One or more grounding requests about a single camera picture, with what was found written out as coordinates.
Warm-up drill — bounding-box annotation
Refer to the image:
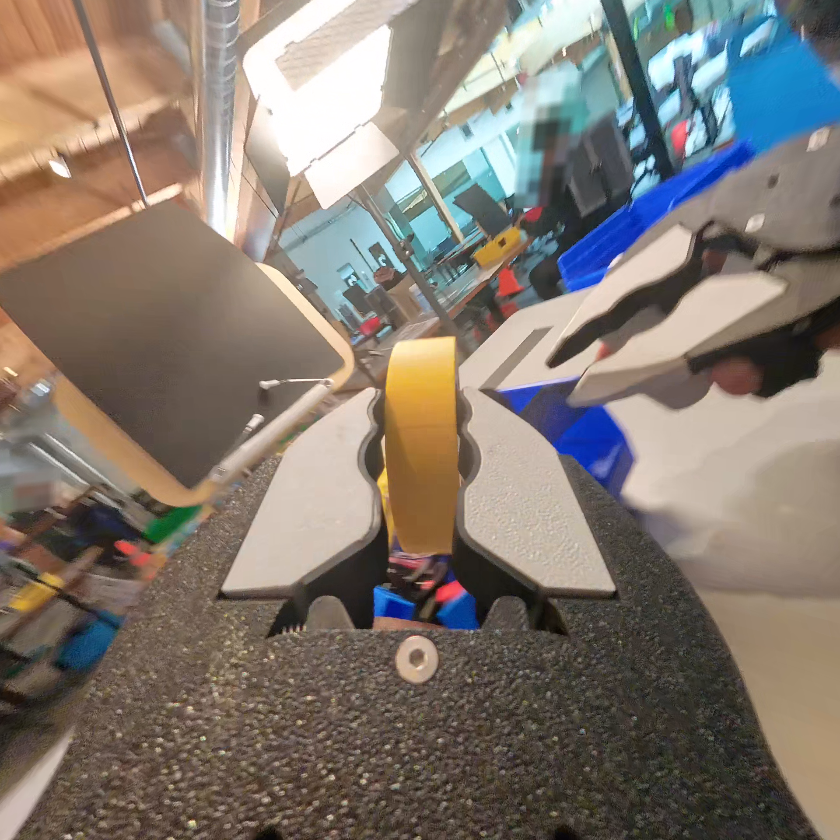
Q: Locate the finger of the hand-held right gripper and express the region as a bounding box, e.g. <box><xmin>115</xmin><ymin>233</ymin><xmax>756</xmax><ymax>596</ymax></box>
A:
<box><xmin>546</xmin><ymin>225</ymin><xmax>706</xmax><ymax>370</ymax></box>
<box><xmin>567</xmin><ymin>270</ymin><xmax>790</xmax><ymax>410</ymax></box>

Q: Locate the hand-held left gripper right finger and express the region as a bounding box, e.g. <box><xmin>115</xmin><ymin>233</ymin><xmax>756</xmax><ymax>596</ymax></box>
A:
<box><xmin>453</xmin><ymin>387</ymin><xmax>618</xmax><ymax>621</ymax></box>

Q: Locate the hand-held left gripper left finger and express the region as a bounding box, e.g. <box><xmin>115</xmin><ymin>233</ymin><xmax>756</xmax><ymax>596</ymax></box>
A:
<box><xmin>220</xmin><ymin>387</ymin><xmax>389</xmax><ymax>624</ymax></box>

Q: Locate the blue plastic bin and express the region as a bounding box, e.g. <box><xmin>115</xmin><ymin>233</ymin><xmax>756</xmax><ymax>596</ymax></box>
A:
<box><xmin>495</xmin><ymin>377</ymin><xmax>636</xmax><ymax>503</ymax></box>

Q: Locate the yellow tape roll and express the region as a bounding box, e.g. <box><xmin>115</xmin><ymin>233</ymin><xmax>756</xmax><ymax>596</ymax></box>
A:
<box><xmin>377</xmin><ymin>336</ymin><xmax>460</xmax><ymax>556</ymax></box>

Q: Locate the person's right hand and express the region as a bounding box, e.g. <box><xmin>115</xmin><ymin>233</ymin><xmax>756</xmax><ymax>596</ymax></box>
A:
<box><xmin>686</xmin><ymin>307</ymin><xmax>831</xmax><ymax>401</ymax></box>

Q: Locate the blue storage bin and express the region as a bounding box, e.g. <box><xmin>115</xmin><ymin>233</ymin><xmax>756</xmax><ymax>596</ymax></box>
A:
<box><xmin>556</xmin><ymin>140</ymin><xmax>757</xmax><ymax>294</ymax></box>

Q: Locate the white panel stand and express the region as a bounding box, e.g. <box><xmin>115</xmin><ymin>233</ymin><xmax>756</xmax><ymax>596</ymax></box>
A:
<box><xmin>209</xmin><ymin>377</ymin><xmax>337</xmax><ymax>488</ymax></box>

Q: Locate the blue flat sheet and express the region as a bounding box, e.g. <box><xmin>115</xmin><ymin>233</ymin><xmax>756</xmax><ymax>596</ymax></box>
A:
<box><xmin>727</xmin><ymin>26</ymin><xmax>836</xmax><ymax>151</ymax></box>

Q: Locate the green plastic bin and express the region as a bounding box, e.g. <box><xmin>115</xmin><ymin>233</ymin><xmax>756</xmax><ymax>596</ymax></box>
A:
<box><xmin>140</xmin><ymin>504</ymin><xmax>212</xmax><ymax>546</ymax></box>

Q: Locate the yellow box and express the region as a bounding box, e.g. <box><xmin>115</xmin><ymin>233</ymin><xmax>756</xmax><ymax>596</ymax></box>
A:
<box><xmin>472</xmin><ymin>229</ymin><xmax>524</xmax><ymax>268</ymax></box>

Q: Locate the black computer monitor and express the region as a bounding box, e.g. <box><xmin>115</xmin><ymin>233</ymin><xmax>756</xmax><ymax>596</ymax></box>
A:
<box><xmin>452</xmin><ymin>183</ymin><xmax>511</xmax><ymax>238</ymax></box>

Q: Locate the black vertical pole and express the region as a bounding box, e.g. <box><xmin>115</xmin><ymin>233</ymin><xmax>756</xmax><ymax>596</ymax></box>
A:
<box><xmin>599</xmin><ymin>0</ymin><xmax>678</xmax><ymax>179</ymax></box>

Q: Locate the white rolled sheet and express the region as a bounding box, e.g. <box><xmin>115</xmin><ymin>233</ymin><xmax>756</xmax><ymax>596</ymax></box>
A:
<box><xmin>604</xmin><ymin>357</ymin><xmax>840</xmax><ymax>840</ymax></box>

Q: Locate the black panel with wooden rim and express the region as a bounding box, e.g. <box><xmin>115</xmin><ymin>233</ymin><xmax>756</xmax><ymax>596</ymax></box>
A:
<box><xmin>0</xmin><ymin>199</ymin><xmax>357</xmax><ymax>510</ymax></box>

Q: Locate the light stand pole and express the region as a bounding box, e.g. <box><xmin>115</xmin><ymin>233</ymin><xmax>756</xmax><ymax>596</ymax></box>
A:
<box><xmin>356</xmin><ymin>185</ymin><xmax>462</xmax><ymax>337</ymax></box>

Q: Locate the studio light panel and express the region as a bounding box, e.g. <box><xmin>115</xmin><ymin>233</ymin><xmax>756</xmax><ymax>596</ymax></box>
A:
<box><xmin>241</xmin><ymin>0</ymin><xmax>403</xmax><ymax>212</ymax></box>

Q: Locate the thin metal rod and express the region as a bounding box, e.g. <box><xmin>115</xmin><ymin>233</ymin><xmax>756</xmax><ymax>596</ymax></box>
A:
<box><xmin>71</xmin><ymin>0</ymin><xmax>151</xmax><ymax>209</ymax></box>

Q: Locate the large silver air duct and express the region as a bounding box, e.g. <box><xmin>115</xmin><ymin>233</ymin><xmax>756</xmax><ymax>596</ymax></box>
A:
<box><xmin>196</xmin><ymin>0</ymin><xmax>242</xmax><ymax>238</ymax></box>

